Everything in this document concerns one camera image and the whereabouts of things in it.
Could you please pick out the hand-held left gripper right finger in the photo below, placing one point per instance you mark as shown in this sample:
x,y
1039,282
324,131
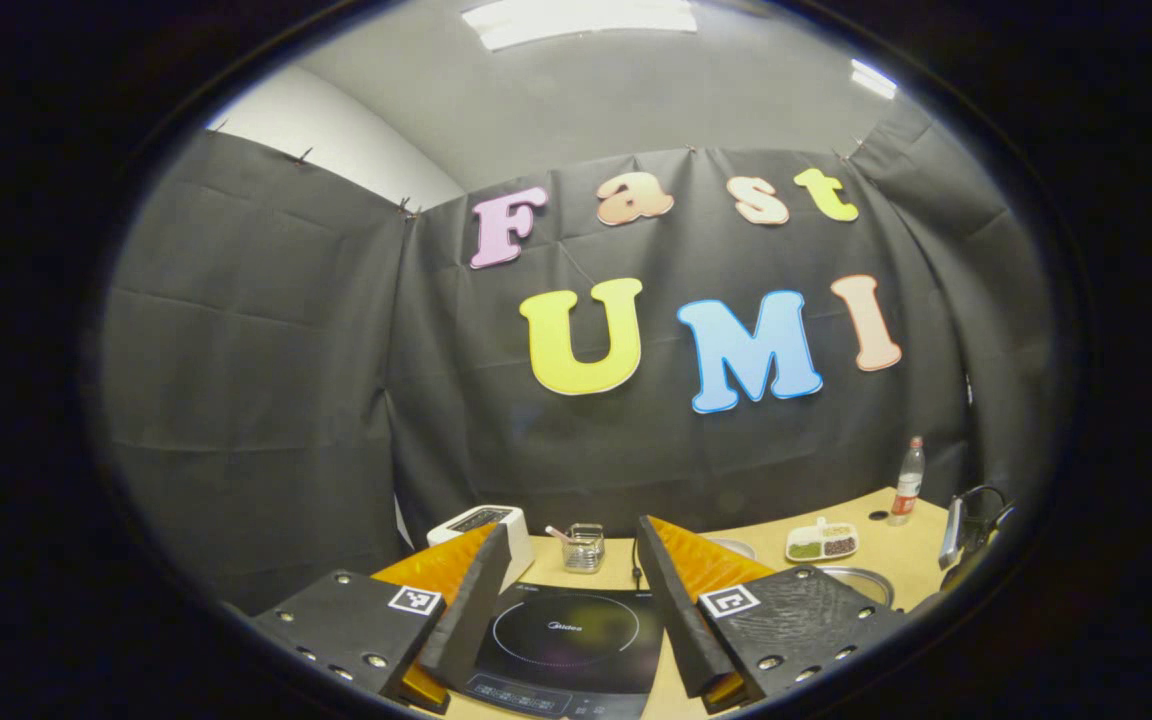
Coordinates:
x,y
676,620

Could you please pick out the stainless steel pot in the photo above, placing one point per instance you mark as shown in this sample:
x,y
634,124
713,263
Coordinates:
x,y
861,580

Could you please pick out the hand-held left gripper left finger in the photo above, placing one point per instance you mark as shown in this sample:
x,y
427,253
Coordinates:
x,y
471,620

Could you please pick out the pink striped straw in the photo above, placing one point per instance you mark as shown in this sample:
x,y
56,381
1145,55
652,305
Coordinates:
x,y
558,534

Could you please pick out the white toaster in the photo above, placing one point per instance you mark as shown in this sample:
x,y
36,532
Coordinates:
x,y
481,520

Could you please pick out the black induction cooktop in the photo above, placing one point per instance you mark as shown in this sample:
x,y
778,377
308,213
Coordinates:
x,y
566,640

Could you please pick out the black backdrop cloth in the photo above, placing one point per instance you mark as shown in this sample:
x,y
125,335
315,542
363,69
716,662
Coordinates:
x,y
266,380

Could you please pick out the large ceiling light panel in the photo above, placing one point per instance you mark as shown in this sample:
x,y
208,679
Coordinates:
x,y
581,18

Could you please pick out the white divided bean dish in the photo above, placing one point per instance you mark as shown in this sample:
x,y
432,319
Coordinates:
x,y
821,545

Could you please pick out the small ceiling light panel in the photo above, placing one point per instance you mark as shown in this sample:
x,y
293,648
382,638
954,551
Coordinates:
x,y
873,78

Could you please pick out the clear plastic water bottle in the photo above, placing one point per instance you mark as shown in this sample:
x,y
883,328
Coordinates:
x,y
906,485

